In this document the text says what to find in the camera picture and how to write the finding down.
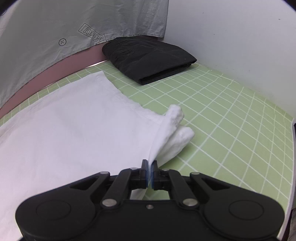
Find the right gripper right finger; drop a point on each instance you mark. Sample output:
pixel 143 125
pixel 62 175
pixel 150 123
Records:
pixel 174 183

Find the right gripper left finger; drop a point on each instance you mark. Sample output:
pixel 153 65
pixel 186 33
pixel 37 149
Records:
pixel 123 184

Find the white shirt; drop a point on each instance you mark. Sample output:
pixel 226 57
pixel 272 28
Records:
pixel 76 131

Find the green grid cutting mat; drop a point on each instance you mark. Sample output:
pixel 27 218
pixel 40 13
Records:
pixel 240 136

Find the folded black garment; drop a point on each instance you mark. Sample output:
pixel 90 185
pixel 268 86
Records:
pixel 146 60

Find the grey printed sheet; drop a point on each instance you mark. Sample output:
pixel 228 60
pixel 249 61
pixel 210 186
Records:
pixel 37 34

